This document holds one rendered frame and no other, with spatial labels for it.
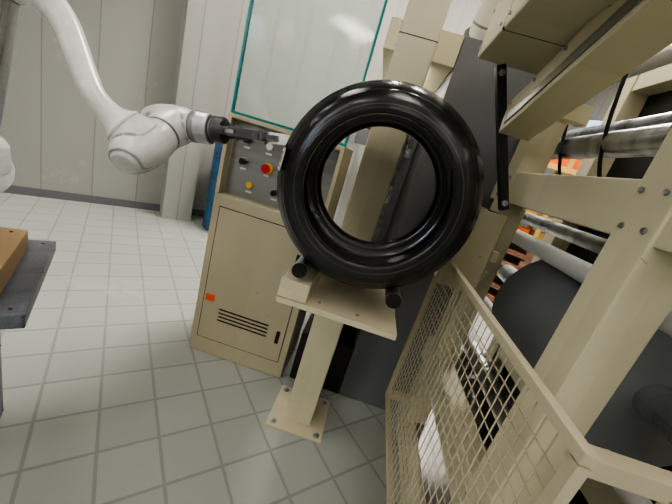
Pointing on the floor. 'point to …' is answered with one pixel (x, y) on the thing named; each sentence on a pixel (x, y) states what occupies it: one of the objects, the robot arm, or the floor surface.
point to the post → (370, 190)
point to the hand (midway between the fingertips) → (279, 139)
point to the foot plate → (296, 421)
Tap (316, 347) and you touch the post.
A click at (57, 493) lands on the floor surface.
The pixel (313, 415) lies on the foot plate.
